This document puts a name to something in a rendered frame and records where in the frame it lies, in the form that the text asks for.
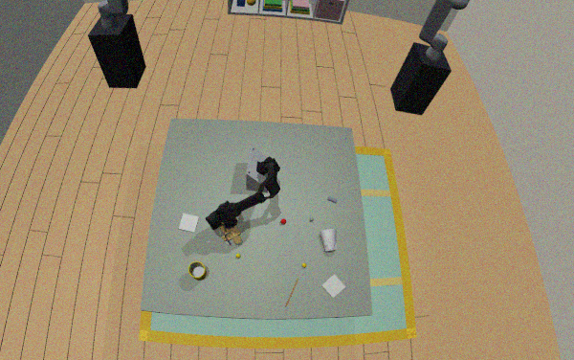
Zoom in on yellow cup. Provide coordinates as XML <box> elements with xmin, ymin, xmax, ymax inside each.
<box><xmin>188</xmin><ymin>261</ymin><xmax>207</xmax><ymax>281</ymax></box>

